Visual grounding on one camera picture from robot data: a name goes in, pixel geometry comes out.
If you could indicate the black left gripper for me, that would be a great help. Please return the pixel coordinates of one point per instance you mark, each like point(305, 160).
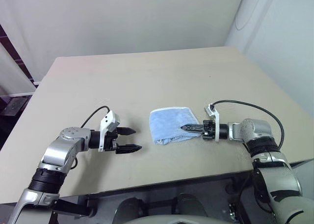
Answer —
point(111, 140)

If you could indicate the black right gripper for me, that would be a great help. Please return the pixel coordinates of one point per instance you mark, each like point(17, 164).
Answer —
point(208, 131)

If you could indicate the light blue towel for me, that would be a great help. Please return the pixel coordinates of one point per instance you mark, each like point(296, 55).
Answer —
point(166, 122)

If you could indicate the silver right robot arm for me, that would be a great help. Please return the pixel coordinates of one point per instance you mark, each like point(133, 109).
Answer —
point(269, 165)

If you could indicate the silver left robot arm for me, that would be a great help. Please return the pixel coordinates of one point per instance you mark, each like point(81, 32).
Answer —
point(61, 150)

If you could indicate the silver robot torso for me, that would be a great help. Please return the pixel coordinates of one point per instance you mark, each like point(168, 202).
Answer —
point(184, 220)

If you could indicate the dark flat floor device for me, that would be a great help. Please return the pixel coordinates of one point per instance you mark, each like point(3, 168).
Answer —
point(14, 106)

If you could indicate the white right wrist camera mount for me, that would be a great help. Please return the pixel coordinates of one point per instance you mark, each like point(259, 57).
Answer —
point(216, 118)

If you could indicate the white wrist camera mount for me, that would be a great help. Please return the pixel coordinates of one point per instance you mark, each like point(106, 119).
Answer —
point(216, 118)
point(106, 123)

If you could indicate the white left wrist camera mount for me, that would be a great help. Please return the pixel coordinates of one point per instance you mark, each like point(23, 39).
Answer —
point(106, 123)

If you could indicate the black table frame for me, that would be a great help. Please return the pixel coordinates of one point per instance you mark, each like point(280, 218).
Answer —
point(71, 206)

